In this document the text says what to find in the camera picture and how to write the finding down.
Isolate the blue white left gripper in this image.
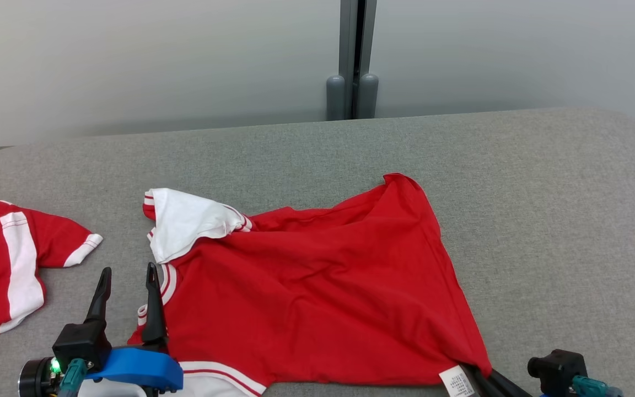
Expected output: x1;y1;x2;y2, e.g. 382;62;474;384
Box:
78;262;184;397

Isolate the grey metal partition post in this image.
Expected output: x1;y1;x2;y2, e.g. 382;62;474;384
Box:
338;0;378;119

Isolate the teal camera connector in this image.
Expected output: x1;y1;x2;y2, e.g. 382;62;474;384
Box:
572;375;624;397
57;358;88;397

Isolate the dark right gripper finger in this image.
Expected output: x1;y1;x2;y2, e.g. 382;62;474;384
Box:
461;364;499;397
487;368;533;397

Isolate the grey cylindrical post cap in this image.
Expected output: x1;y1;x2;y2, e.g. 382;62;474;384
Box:
357;73;379;119
326;75;347;121

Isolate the red jersey with number 23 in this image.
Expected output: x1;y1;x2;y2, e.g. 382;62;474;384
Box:
128;173;493;397

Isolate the teal right camera connector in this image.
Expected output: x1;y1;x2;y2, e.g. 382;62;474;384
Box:
572;375;624;397

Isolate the teal left camera connector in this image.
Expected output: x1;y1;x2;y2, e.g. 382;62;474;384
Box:
57;358;88;397

